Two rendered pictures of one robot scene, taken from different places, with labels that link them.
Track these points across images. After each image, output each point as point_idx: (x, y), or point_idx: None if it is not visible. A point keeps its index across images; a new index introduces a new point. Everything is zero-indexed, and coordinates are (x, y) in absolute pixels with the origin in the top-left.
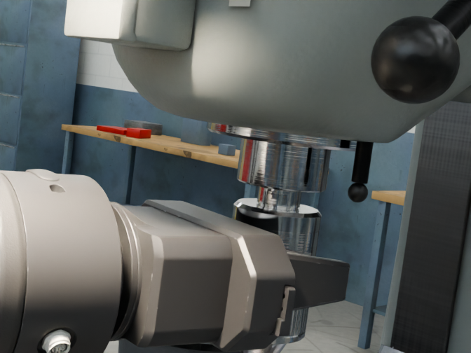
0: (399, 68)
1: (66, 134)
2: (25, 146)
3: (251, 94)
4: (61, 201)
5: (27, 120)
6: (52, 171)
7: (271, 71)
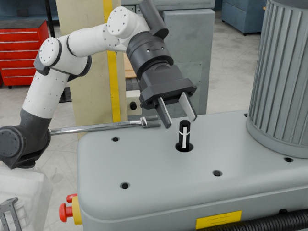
0: None
1: (265, 11)
2: (250, 11)
3: None
4: None
5: (251, 0)
6: (261, 20)
7: None
